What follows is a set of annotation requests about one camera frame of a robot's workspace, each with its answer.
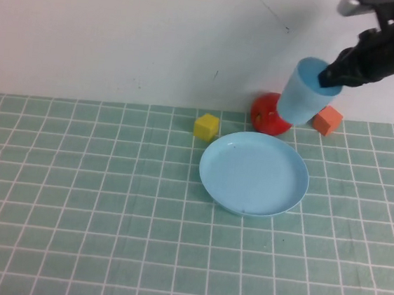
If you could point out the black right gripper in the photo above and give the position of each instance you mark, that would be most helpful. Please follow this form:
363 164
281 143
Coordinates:
383 54

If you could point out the orange foam cube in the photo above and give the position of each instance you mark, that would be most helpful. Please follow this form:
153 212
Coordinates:
328 122

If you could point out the light blue plastic plate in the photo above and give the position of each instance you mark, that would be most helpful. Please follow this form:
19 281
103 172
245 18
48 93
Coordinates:
254 176

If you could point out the light blue plastic cup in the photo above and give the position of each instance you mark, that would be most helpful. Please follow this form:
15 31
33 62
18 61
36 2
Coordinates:
299 100

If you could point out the yellow foam cube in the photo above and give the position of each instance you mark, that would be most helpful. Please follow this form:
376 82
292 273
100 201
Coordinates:
206 127

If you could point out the green checkered tablecloth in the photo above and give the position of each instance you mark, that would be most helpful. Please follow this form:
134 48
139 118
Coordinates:
70 211

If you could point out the red toy apple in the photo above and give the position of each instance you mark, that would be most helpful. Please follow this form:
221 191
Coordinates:
265 121

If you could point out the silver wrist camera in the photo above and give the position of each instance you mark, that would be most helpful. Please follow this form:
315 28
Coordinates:
353 5

